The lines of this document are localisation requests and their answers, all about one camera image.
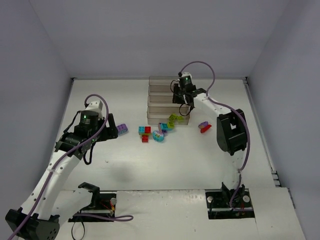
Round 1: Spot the purple rounded lego brick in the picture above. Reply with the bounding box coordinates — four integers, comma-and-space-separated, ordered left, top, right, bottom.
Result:
116, 123, 128, 136

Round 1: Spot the red curved lego piece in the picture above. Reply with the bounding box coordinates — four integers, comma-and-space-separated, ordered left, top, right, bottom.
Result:
200, 124, 212, 134

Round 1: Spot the blue oval flower lego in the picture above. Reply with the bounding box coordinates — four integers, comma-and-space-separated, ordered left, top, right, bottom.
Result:
152, 130, 165, 143

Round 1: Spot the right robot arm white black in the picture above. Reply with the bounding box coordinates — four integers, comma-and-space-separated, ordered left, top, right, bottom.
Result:
170, 72, 251, 201

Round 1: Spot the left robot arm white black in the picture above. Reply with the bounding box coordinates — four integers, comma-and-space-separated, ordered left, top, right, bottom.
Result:
5, 110, 118, 240

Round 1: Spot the clear bin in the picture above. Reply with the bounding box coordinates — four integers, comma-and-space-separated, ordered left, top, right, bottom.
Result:
148, 75, 178, 86
147, 95, 177, 107
147, 106, 190, 125
148, 85, 173, 97

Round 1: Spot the blue green lego brick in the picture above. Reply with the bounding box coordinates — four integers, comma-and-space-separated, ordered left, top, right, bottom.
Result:
138, 126, 146, 136

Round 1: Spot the clear bin farthest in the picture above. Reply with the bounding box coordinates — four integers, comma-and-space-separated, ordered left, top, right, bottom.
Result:
148, 75, 178, 86

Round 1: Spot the red lego brick lower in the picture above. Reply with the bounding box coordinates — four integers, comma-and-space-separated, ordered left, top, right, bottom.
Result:
141, 135, 149, 143

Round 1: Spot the red lego brick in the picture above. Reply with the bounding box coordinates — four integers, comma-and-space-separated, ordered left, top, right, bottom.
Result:
144, 126, 152, 136
141, 135, 149, 143

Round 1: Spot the green lego brick center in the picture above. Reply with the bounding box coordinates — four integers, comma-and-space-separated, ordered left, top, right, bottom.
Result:
166, 121, 175, 131

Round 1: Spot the clear bin nearest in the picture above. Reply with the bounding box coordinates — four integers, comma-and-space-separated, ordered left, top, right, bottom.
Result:
147, 106, 190, 125

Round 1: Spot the red lego brick upper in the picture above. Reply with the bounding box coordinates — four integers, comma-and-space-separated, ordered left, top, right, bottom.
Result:
144, 126, 152, 136

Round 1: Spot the blue lego brick center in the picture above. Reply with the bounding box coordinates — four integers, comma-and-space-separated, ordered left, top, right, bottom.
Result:
162, 123, 168, 131

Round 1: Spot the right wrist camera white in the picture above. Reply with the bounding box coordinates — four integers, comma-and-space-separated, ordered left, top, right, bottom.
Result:
178, 71, 192, 78

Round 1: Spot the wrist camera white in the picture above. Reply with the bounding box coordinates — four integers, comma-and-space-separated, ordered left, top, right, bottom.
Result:
178, 71, 192, 78
85, 100, 103, 119

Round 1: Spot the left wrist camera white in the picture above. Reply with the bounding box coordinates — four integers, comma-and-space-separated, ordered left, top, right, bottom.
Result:
85, 100, 103, 119

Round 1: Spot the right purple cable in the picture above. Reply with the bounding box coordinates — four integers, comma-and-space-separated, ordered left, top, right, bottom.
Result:
178, 60, 251, 213

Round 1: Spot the black loop cable left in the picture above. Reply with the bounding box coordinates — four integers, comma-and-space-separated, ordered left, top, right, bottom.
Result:
71, 221, 87, 240

